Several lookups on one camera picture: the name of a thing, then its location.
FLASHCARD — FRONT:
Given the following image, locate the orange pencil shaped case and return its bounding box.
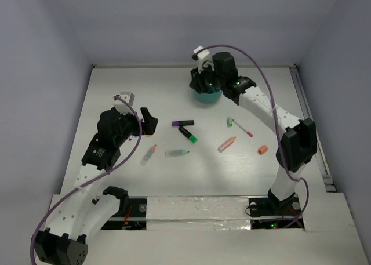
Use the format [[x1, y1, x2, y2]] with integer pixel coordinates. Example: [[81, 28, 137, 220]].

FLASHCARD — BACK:
[[217, 136, 237, 153]]

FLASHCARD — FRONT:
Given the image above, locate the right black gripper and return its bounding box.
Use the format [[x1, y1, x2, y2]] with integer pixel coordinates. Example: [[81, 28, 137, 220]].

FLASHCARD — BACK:
[[189, 60, 225, 94]]

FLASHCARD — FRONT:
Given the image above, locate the green black highlighter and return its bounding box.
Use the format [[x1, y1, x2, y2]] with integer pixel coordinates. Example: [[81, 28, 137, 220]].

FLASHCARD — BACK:
[[178, 126, 198, 144]]

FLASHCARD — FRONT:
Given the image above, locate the white foil front board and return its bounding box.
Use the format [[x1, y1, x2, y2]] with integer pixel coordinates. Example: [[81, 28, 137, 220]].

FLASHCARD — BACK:
[[146, 196, 252, 231]]

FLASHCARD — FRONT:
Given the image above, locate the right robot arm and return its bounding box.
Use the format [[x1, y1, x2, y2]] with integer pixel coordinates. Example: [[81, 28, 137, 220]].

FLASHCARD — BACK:
[[190, 46, 317, 214]]

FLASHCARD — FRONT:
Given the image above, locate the pink white marker pen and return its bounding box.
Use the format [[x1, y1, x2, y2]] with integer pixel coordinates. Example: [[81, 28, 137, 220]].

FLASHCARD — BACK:
[[232, 119, 253, 137]]

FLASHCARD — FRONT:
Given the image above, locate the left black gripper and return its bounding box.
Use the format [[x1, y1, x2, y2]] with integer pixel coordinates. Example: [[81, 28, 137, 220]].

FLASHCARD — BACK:
[[115, 107, 157, 146]]

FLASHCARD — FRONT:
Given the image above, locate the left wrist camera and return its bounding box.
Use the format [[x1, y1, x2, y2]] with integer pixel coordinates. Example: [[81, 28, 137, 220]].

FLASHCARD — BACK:
[[113, 92, 135, 115]]

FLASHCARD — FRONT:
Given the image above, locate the clear orange tip pencil case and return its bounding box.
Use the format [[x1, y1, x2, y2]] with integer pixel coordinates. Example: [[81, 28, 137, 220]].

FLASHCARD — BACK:
[[140, 144, 157, 166]]

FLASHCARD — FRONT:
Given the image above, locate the teal round pen holder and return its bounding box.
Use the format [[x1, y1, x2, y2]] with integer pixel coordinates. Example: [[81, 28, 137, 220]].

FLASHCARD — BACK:
[[193, 86, 223, 104]]

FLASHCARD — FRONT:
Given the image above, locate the green pencil shaped case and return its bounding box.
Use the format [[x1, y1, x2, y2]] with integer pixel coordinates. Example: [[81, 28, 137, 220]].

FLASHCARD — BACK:
[[165, 149, 189, 158]]

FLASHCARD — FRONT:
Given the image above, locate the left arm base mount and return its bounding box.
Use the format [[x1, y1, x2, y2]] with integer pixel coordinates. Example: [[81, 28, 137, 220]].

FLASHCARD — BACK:
[[101, 186, 147, 230]]

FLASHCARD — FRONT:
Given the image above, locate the purple black highlighter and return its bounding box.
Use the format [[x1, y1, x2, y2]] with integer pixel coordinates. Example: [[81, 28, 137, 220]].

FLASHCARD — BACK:
[[172, 120, 195, 127]]

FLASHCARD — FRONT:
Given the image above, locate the orange eraser cap right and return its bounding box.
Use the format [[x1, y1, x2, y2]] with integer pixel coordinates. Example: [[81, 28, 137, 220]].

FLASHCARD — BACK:
[[257, 145, 268, 155]]

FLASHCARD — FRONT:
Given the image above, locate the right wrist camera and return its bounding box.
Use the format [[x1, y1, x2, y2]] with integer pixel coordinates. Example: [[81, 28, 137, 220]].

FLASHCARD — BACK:
[[192, 46, 214, 73]]

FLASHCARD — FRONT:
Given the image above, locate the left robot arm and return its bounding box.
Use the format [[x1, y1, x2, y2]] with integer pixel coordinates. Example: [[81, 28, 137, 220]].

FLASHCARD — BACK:
[[30, 107, 158, 264]]

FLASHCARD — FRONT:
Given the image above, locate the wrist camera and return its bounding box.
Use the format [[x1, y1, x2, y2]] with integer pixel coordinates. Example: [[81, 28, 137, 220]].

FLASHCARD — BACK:
[[113, 92, 135, 115], [192, 46, 214, 73]]

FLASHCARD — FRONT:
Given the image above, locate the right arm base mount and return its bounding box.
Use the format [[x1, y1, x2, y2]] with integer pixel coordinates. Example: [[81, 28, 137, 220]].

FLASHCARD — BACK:
[[245, 191, 305, 230]]

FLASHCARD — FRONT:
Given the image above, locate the green eraser cap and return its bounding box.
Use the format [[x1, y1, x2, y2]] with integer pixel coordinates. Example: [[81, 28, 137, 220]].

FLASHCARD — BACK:
[[227, 117, 233, 128]]

